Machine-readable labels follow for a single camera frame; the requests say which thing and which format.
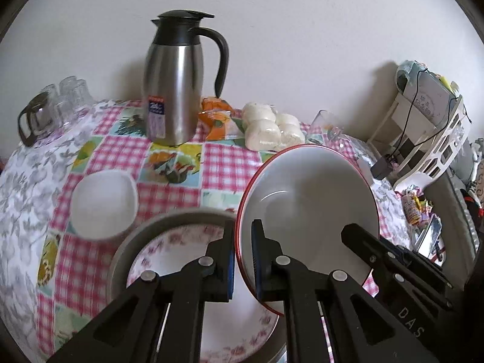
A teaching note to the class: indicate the orange snack packet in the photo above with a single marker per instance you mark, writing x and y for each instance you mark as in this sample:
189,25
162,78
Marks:
217,119

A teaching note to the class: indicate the white plastic block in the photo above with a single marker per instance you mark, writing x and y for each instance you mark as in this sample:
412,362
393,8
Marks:
363,165

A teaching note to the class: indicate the white plastic rack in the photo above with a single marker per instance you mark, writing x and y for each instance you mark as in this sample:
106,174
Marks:
431,143

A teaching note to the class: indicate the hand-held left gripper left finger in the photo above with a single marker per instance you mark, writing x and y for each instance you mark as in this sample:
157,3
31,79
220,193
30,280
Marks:
231,272

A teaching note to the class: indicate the floral rimmed round plate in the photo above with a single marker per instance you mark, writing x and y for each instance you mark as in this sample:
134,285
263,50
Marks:
170,249

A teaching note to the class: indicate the white square bowl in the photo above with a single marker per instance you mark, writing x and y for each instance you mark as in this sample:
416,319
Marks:
104,204

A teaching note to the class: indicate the strawberry print bowl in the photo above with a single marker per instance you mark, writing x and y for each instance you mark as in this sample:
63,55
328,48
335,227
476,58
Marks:
314,196

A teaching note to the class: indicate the black charger adapter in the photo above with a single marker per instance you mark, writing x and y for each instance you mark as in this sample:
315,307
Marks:
382,166

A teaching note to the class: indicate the grey floral cloth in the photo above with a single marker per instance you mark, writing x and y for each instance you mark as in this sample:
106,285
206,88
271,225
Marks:
26,204

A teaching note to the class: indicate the pink plaid tablecloth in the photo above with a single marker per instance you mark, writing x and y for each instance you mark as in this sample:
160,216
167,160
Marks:
223,166

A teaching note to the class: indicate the colourful candy packet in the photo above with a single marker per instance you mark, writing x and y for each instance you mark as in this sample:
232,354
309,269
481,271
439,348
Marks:
412,208

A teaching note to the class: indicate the clear glass mug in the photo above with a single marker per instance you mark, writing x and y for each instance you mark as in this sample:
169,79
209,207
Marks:
327,128

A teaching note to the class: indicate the stainless steel thermos jug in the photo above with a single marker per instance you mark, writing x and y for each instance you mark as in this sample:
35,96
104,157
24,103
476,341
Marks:
174,83

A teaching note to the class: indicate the bag of steamed buns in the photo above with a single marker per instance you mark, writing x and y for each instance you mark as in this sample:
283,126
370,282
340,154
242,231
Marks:
270,128

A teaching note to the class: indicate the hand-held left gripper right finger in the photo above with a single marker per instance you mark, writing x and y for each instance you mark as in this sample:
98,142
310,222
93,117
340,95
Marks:
259,272

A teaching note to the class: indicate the pale printed package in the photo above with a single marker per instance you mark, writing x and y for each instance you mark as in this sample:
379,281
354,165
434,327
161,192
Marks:
427,90

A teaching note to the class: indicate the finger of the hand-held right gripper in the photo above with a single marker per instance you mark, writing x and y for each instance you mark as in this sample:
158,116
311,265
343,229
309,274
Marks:
378,257
419,261

